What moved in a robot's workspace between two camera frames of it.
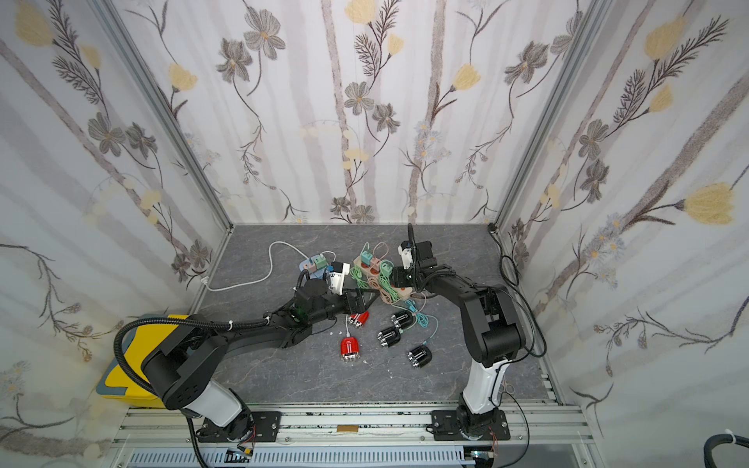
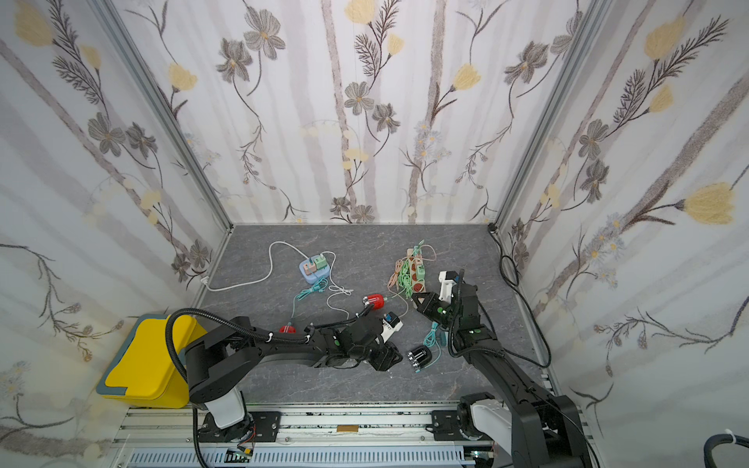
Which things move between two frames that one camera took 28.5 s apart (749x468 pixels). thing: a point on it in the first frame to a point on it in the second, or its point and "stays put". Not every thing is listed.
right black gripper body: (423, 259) to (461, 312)
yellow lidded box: (138, 342) stays put
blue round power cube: (315, 265) stays put
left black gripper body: (335, 306) to (382, 359)
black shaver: (420, 356) stays put
